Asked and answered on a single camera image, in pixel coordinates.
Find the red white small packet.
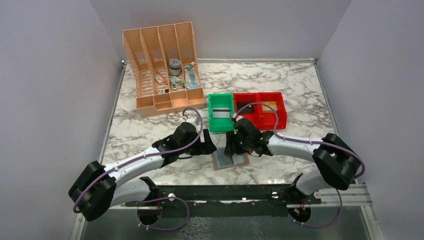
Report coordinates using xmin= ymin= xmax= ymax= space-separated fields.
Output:
xmin=154 ymin=73 xmax=169 ymax=85

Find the green white glue tube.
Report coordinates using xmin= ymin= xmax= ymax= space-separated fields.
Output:
xmin=184 ymin=61 xmax=196 ymax=72

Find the blue packaged item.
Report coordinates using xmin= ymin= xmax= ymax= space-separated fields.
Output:
xmin=184 ymin=71 xmax=201 ymax=89

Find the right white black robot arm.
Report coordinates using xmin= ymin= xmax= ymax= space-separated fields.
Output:
xmin=224 ymin=117 xmax=365 ymax=200

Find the red plastic double bin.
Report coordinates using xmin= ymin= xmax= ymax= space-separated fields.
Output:
xmin=233 ymin=92 xmax=288 ymax=130

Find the orange plastic file organizer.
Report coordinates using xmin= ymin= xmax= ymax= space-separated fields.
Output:
xmin=122 ymin=21 xmax=206 ymax=118

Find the grey card in green bin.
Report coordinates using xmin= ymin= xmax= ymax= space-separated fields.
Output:
xmin=211 ymin=107 xmax=231 ymax=119

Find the green plastic bin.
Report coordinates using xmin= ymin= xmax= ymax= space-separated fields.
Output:
xmin=208 ymin=93 xmax=235 ymax=133

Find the purple cable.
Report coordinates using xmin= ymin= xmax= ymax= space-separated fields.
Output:
xmin=72 ymin=107 xmax=204 ymax=232
xmin=231 ymin=102 xmax=366 ymax=229

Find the green marker pen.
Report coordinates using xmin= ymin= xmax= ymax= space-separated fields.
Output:
xmin=176 ymin=78 xmax=185 ymax=88

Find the small round tin can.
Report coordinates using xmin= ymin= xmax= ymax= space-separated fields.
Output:
xmin=168 ymin=58 xmax=182 ymax=76

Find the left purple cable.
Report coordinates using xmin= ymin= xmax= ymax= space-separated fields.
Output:
xmin=72 ymin=107 xmax=204 ymax=232

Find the black wallet in bin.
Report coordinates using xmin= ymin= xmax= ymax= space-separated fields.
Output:
xmin=236 ymin=102 xmax=256 ymax=115

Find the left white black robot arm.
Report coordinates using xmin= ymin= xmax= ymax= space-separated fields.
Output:
xmin=68 ymin=121 xmax=217 ymax=221

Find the small red white box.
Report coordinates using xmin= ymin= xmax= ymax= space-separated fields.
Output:
xmin=309 ymin=132 xmax=324 ymax=141

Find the black metal base rail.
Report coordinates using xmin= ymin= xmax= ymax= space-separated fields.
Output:
xmin=130 ymin=184 xmax=322 ymax=206

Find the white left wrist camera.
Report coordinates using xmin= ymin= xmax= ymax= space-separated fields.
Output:
xmin=183 ymin=116 xmax=202 ymax=127

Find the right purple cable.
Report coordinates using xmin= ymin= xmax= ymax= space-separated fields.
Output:
xmin=231 ymin=102 xmax=366 ymax=229

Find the gold card box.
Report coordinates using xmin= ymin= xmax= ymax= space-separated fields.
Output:
xmin=262 ymin=101 xmax=279 ymax=112

